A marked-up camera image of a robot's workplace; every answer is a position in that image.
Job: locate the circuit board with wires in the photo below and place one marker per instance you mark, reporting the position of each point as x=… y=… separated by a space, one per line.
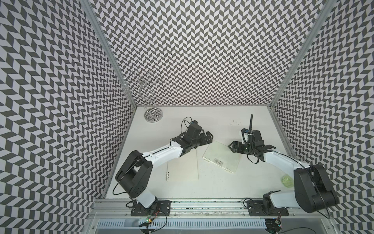
x=274 y=226
x=144 y=227

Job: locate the small white spiral notebook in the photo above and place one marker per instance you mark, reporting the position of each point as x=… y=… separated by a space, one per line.
x=222 y=156

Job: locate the large white spiral notebook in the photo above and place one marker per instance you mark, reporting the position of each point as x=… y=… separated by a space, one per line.
x=183 y=169

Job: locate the silver wire jewelry stand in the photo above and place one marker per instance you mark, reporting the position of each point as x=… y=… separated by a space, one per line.
x=144 y=85

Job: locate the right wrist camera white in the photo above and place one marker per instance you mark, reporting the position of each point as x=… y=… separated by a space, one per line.
x=247 y=134

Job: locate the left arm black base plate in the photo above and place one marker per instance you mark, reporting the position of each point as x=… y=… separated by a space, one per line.
x=159 y=206

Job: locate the left circuit board with wires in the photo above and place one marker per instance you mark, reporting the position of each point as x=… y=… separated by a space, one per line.
x=144 y=227

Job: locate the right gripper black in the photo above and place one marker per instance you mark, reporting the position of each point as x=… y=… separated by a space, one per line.
x=234 y=144

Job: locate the right circuit board with wires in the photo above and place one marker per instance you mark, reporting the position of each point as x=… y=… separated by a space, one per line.
x=274 y=226

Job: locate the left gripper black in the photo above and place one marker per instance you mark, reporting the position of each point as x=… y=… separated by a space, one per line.
x=204 y=140

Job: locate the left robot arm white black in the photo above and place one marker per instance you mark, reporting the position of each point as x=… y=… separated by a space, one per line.
x=135 y=172

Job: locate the aluminium front rail frame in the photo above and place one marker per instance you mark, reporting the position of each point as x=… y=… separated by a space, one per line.
x=198 y=216

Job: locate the green round object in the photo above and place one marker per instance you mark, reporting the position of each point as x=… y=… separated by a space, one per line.
x=287 y=181

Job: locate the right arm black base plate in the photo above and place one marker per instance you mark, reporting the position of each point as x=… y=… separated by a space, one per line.
x=261 y=208

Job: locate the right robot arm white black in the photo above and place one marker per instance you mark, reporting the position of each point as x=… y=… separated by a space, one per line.
x=313 y=189

